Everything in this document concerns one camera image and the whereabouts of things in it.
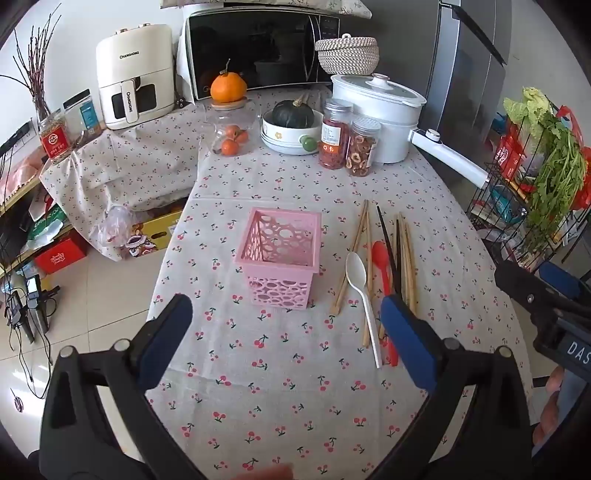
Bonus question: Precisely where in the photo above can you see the black wire rack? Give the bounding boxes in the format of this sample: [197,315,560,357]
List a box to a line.
[466,95,591,278]

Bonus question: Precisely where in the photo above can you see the black power strip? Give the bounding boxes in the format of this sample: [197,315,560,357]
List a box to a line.
[0,121,37,155]

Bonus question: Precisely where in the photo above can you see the red label jar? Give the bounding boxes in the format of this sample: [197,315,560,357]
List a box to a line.
[38,111,75,164]

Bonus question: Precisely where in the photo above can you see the black devices with cables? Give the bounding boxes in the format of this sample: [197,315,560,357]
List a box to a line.
[4,272,62,343]

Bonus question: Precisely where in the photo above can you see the clear plastic bag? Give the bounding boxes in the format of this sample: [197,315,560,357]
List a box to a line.
[95,205,139,259]

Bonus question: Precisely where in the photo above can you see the clear jar of dried slices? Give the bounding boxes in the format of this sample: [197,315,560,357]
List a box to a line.
[345,117,382,177]

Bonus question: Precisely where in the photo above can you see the person's right hand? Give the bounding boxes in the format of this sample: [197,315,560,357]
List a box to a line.
[531,364,568,446]

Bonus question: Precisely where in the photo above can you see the leafy green vegetable bunch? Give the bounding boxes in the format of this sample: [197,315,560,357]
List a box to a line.
[526,111,588,259]

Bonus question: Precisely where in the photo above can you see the napa cabbage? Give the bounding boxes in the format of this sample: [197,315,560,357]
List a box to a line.
[503,88,555,139]

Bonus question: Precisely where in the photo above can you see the cherry print cloth cover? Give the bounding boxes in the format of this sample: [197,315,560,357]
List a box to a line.
[39,108,204,261]

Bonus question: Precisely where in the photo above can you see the woven lidded basket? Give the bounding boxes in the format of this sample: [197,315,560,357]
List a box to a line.
[315,34,380,76]

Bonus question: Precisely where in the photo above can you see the red snack packet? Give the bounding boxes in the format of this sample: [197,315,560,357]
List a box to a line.
[494,124,527,178]

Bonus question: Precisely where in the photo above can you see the red box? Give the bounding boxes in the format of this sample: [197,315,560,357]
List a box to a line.
[33,231,88,274]

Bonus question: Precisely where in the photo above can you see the printed cardboard box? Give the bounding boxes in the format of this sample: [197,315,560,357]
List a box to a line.
[117,208,185,261]

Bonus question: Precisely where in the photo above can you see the green and white bag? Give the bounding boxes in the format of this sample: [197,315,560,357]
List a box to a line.
[28,205,68,241]

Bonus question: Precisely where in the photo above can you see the black chopstick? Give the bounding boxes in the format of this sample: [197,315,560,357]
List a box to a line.
[394,220,402,296]
[376,205,399,296]

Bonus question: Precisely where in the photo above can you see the glass jar with wooden lid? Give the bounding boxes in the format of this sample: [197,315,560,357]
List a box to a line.
[205,97,259,158]

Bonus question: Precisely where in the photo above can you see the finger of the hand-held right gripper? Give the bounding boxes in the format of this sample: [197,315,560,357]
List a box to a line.
[494,259,561,319]
[538,262,583,301]

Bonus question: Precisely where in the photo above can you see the white plastic spoon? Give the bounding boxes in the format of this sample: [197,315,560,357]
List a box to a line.
[345,251,383,369]

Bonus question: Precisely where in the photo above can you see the pink cloth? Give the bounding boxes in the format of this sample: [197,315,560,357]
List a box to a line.
[0,152,41,195]

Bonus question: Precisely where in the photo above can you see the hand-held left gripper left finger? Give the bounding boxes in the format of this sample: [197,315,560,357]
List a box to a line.
[39,293,206,480]

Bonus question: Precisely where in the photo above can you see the blue label jar with black lid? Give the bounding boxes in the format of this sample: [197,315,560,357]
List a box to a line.
[62,89,103,148]

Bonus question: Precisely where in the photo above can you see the wooden shelf unit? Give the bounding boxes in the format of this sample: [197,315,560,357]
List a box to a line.
[0,175,75,268]

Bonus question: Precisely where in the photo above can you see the white electric cooking pot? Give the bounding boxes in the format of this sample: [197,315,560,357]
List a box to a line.
[330,73,491,190]

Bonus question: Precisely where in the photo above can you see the grey refrigerator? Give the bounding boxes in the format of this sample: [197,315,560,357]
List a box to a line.
[422,0,513,153]

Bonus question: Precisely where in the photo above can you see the dark green pumpkin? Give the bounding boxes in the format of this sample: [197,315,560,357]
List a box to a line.
[272,99,315,127]

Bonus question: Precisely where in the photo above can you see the cherry print tablecloth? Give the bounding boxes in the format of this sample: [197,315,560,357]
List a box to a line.
[145,88,536,480]

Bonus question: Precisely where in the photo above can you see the dried branches in vase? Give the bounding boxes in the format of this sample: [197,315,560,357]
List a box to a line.
[0,4,63,121]

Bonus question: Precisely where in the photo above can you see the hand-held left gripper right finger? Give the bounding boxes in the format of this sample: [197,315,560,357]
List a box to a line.
[369,293,535,480]

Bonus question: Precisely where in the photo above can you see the cream air fryer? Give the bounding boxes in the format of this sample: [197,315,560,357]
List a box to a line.
[96,24,178,131]

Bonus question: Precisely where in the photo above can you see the white bowl with dark squash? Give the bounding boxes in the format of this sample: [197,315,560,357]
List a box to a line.
[260,110,325,155]

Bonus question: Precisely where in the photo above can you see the clear jar of red dried fruit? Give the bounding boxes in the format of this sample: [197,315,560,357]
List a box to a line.
[318,98,354,171]

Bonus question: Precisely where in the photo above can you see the pink perforated plastic basket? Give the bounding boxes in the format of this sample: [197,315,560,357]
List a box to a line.
[234,208,322,310]

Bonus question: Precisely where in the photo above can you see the large orange with stem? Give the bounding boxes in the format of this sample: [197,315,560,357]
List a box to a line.
[211,60,247,103]

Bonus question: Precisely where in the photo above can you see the black microwave oven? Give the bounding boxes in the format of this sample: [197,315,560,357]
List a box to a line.
[178,7,345,102]

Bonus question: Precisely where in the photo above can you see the red plastic spoon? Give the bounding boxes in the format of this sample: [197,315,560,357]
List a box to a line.
[372,241,399,366]

